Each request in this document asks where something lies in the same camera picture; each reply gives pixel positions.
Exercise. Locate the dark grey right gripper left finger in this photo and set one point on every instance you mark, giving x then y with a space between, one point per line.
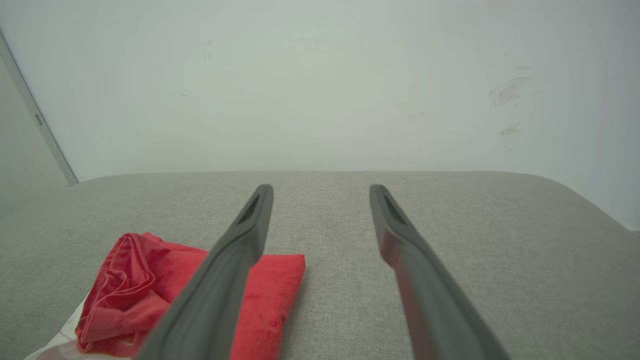
220 280

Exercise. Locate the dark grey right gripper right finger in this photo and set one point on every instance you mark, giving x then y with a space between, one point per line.
425 295

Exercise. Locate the red garment with white sleeves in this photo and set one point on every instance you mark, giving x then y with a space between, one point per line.
130 285

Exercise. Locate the grey metal frame bar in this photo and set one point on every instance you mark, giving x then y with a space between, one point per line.
40 122

